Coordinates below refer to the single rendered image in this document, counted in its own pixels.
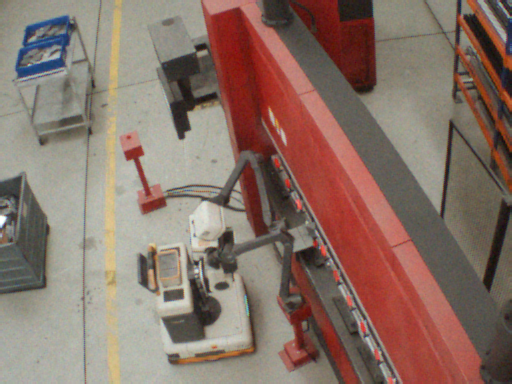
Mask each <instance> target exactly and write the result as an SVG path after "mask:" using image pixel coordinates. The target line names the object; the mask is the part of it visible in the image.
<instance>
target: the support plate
mask: <svg viewBox="0 0 512 384"><path fill-rule="evenodd" d="M298 229H299V231H298ZM298 229H297V227H296V228H293V229H290V230H289V231H288V232H289V233H290V234H291V235H293V236H294V238H295V240H294V244H293V245H294V247H293V253H297V252H298V251H301V250H304V249H307V248H308V247H311V246H314V245H313V240H312V237H314V236H310V235H307V234H306V233H305V231H304V229H303V227H302V226H299V227H298ZM299 232H301V233H300V234H299ZM301 236H302V237H301ZM302 238H303V239H302ZM303 240H304V241H303ZM304 242H305V243H306V244H305V243H304ZM275 244H276V245H277V247H278V249H279V251H280V254H281V257H283V248H284V246H283V245H282V244H281V243H280V242H275ZM306 245H307V246H306Z"/></svg>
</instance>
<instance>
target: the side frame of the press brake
mask: <svg viewBox="0 0 512 384"><path fill-rule="evenodd" d="M258 1H260V0H201V4H202V11H203V15H204V18H205V26H206V29H207V34H208V38H209V45H210V48H211V52H212V57H213V64H214V68H215V72H216V76H217V80H218V87H219V92H220V96H221V100H222V104H223V108H224V116H225V120H226V124H227V129H228V132H229V137H230V140H231V145H232V153H233V158H234V161H235V166H236V164H237V162H238V160H239V158H240V156H241V151H245V150H251V151H254V152H258V153H261V155H262V156H263V158H264V162H267V161H270V160H271V156H273V155H276V154H279V152H278V150H277V149H276V148H275V146H274V144H273V142H272V140H271V139H270V136H269V134H268V132H267V130H266V129H265V128H264V126H263V124H262V120H261V108H260V103H259V98H258V92H257V87H256V82H255V76H254V71H253V66H252V55H251V50H250V45H249V40H248V35H250V33H249V32H248V31H247V29H246V28H245V26H244V24H243V22H242V18H241V14H240V6H244V5H247V4H250V3H253V2H258ZM295 1H297V3H299V4H302V5H304V7H306V8H307V9H309V10H310V11H311V13H312V14H313V16H314V18H315V26H316V30H317V31H316V32H315V33H312V32H311V29H312V27H311V24H312V19H311V17H310V15H309V14H308V13H307V12H306V11H305V10H304V9H303V8H300V7H298V6H297V5H295V4H292V3H291V2H290V1H289V5H290V6H291V7H292V9H293V11H294V12H296V14H297V15H298V16H299V18H300V20H302V22H303V23H304V24H305V25H306V26H307V28H308V30H309V31H310V32H311V34H312V35H314V37H315V38H316V40H317V41H318V43H319V44H320V45H321V46H322V47H323V49H324V50H325V52H326V53H327V55H328V56H329V57H330V58H331V59H332V61H333V62H334V64H335V65H336V67H337V68H338V69H339V70H340V71H341V73H342V54H341V37H340V33H339V13H338V3H337V0H295ZM342 74H343V73H342ZM279 155H280V154H279ZM239 182H240V187H241V195H242V199H243V204H244V207H245V212H246V216H247V220H248V221H249V222H250V225H251V228H252V230H253V232H254V235H255V237H259V236H264V235H266V234H269V233H271V232H270V231H269V229H268V228H269V226H267V225H266V223H265V222H264V220H263V217H262V207H261V197H260V193H259V188H258V185H257V180H256V177H255V172H254V169H253V167H251V162H250V161H249V163H248V164H247V166H246V167H245V168H244V170H243V172H242V174H241V177H240V178H239Z"/></svg>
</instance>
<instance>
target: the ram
mask: <svg viewBox="0 0 512 384"><path fill-rule="evenodd" d="M248 40H249V45H250V50H251V55H252V66H253V71H254V76H255V82H256V87H257V92H258V98H259V103H260V108H261V118H262V120H263V122H264V123H265V125H266V127H267V128H268V130H269V131H270V134H269V132H268V130H267V129H266V127H265V126H264V124H263V122H262V124H263V126H264V128H265V129H266V130H267V132H268V134H269V136H270V135H271V137H272V138H273V139H274V141H275V143H276V145H277V147H278V148H279V149H280V152H279V150H278V148H277V147H276V146H275V144H274V142H273V140H272V139H271V137H270V139H271V140H272V142H273V144H274V146H275V148H276V149H277V150H278V152H279V154H280V153H281V155H282V157H283V158H284V159H285V161H286V163H287V165H288V167H289V168H290V170H289V168H288V167H287V166H286V164H285V162H284V160H283V158H281V156H280V158H281V159H282V161H283V162H284V164H285V166H286V167H287V169H288V171H289V173H290V171H291V173H292V175H293V177H294V178H295V179H296V181H297V183H298V185H299V187H300V189H301V191H302V193H303V195H304V197H305V198H306V199H307V201H308V203H309V206H310V208H311V210H312V211H313V213H314V215H315V216H316V218H317V221H318V223H319V225H320V226H321V228H322V230H323V231H324V233H325V235H324V233H322V231H321V229H320V227H319V225H318V224H317V226H318V228H319V229H320V231H321V233H322V234H323V236H324V239H325V236H326V238H327V240H328V241H329V242H330V244H331V246H332V247H330V245H329V243H328V242H327V241H326V239H325V241H326V242H327V244H328V246H329V248H330V250H331V248H332V249H333V250H334V252H335V254H336V256H337V257H338V260H339V262H340V264H341V265H342V267H343V270H342V268H341V266H340V264H338V262H337V264H338V265H339V267H340V269H341V271H345V273H346V275H347V277H348V278H349V279H347V277H346V276H345V274H344V273H343V275H344V277H345V278H346V280H347V282H348V280H349V281H350V283H351V284H352V286H353V289H354V290H355V292H356V294H357V295H358V298H357V296H356V295H355V294H354V292H353V294H354V295H355V297H356V299H359V300H360V301H361V303H362V305H360V303H359V301H358V300H357V302H358V303H359V305H360V306H361V310H362V311H363V309H362V306H363V308H364V309H365V310H366V314H367V315H368V317H369V318H370V321H371V323H372V324H373V327H372V325H370V323H369V325H370V326H371V328H372V329H373V328H375V330H376V332H377V335H378V337H380V341H381V342H382V344H383V346H384V348H385V349H386V352H387V354H388V355H389V358H390V359H391V361H392V363H393V365H394V366H395V367H394V368H395V369H396V371H397V373H398V375H399V376H400V377H399V378H400V379H401V381H402V383H403V384H455V382H454V380H453V378H452V376H451V375H450V372H449V371H448V369H447V367H446V365H445V364H444V361H443V360H442V358H441V356H440V354H439V352H437V351H438V350H437V349H436V348H435V345H434V344H433V341H432V340H431V337H430V336H429V335H428V332H427V331H426V328H425V327H424V326H423V323H422V322H421V321H420V320H421V319H420V318H419V317H418V314H417V312H416V311H415V308H414V307H413V306H412V303H411V302H410V300H409V298H408V296H407V295H406V292H405V291H404V290H403V288H402V285H401V284H400V283H399V280H398V279H397V277H396V275H395V273H394V271H393V270H392V269H391V267H390V265H389V263H387V259H386V257H385V256H384V255H383V251H382V250H381V249H380V247H379V246H378V243H377V242H376V240H375V238H374V237H373V235H372V233H371V231H370V230H369V229H368V226H367V224H366V222H365V221H364V220H363V218H362V215H361V213H359V211H358V209H357V208H356V205H355V204H354V202H353V201H352V199H351V197H350V196H349V193H348V192H347V190H346V188H344V186H343V184H342V181H341V179H340V178H339V177H338V175H337V174H336V172H335V170H334V168H333V166H332V165H331V163H330V162H329V160H328V159H327V158H326V156H325V153H324V151H323V150H322V149H321V147H320V145H319V144H318V142H317V141H316V138H315V136H314V135H313V133H312V132H311V131H310V129H309V127H308V126H307V124H306V122H305V120H304V119H303V117H302V116H301V115H300V114H299V112H298V110H297V108H296V106H295V104H294V102H293V101H292V100H291V98H290V97H289V95H288V93H286V89H285V88H284V86H282V84H281V82H280V81H279V79H278V78H277V75H276V73H274V71H273V69H272V68H271V67H270V65H269V64H268V61H267V60H266V58H265V56H263V54H262V52H261V51H260V49H259V47H258V45H256V43H255V41H254V40H253V39H252V36H251V35H248ZM269 106H270V109H269ZM270 110H271V112H272V114H273V117H274V123H275V126H274V124H273V122H272V121H271V120H270ZM275 118H276V119H275ZM276 120H277V121H278V123H279V129H278V130H279V131H280V127H281V129H282V131H283V132H284V134H285V137H286V144H287V147H286V145H285V143H284V142H283V140H282V138H281V131H280V134H279V132H278V131H277V128H278V127H277V125H276ZM290 176H291V174H290ZM291 177H292V176H291ZM293 177H292V179H293ZM293 181H294V183H295V184H296V182H295V180H294V179H293ZM296 186H297V184H296ZM297 187H298V186H297ZM299 187H298V189H299ZM300 189H299V191H300ZM300 195H301V196H302V194H301V192H300ZM302 197H303V196H302ZM304 197H303V199H304ZM304 201H305V199H304ZM305 203H306V205H307V206H308V204H307V202H306V201H305ZM309 206H308V207H309ZM309 211H310V209H309ZM310 213H311V215H312V216H313V214H312V212H311V211H310ZM313 217H314V216H313ZM314 219H315V217H314ZM315 221H316V219H315ZM317 221H316V223H317ZM331 252H332V250H331ZM332 254H333V252H332ZM333 256H334V257H335V255H334V254H333ZM335 259H336V261H337V258H336V257H335ZM348 284H349V283H348ZM349 286H350V288H351V290H352V291H353V289H352V287H351V285H350V284H349ZM363 313H364V314H365V312H364V311H363ZM366 314H365V317H366V319H367V320H368V318H367V316H366ZM368 322H369V320H368ZM378 337H377V336H376V338H377V340H378V341H379V339H378ZM379 344H380V345H381V343H380V342H379ZM383 346H382V345H381V347H382V350H383V352H385V351H384V349H383ZM386 352H385V356H386V357H387V359H388V356H387V355H386ZM388 362H389V363H390V364H391V362H390V361H389V359H388ZM391 367H392V369H393V372H394V373H395V374H397V373H396V372H395V371H394V368H393V366H392V365H391ZM396 377H397V379H398V381H399V382H400V384H401V381H400V380H399V378H398V376H397V375H396Z"/></svg>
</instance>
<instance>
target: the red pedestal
mask: <svg viewBox="0 0 512 384"><path fill-rule="evenodd" d="M119 139H120V142H121V144H122V150H123V152H124V155H125V157H126V161H130V160H132V159H133V161H134V163H135V165H136V168H137V172H138V175H139V177H140V180H141V182H142V184H143V189H141V190H138V191H136V192H137V195H138V198H137V204H138V206H139V209H140V212H141V214H145V213H150V212H152V211H155V210H157V209H160V208H163V207H164V206H167V203H166V201H165V198H164V196H163V190H162V188H161V186H160V183H158V184H156V185H153V186H150V187H149V184H148V182H147V179H146V177H145V174H144V172H143V167H142V164H141V163H140V160H139V157H140V156H143V155H144V150H143V147H142V146H141V143H140V138H139V135H138V133H137V131H136V130H135V131H133V132H130V133H128V134H125V135H121V136H119Z"/></svg>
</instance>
